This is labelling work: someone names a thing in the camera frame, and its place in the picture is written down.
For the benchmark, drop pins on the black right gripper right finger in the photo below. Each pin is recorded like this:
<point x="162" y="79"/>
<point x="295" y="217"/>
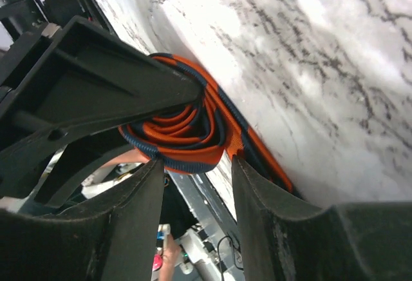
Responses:
<point x="285" y="238"/>

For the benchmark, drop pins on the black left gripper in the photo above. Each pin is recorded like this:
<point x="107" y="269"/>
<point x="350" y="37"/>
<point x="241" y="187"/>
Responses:
<point x="64" y="93"/>

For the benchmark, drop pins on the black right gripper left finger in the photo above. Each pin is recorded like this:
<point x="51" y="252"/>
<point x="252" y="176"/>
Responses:
<point x="109" y="237"/>

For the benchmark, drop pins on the orange navy striped tie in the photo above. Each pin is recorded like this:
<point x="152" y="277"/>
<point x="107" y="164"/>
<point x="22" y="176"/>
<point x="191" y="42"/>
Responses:
<point x="193" y="139"/>

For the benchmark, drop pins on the black mounting rail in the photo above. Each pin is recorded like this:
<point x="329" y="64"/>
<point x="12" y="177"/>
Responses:
<point x="209" y="248"/>

